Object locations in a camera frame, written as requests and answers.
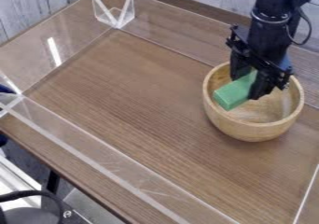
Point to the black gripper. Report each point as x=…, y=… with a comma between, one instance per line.
x=259, y=48

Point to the green rectangular block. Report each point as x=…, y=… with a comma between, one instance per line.
x=233, y=94

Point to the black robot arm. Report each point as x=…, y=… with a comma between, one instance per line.
x=301, y=28

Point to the light wooden bowl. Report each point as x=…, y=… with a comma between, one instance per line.
x=259, y=120

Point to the black table leg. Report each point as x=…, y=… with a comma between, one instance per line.
x=52, y=182

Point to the clear acrylic barrier wall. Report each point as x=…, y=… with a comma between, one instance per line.
x=108, y=111

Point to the clear acrylic corner bracket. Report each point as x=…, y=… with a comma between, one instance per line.
x=115, y=17

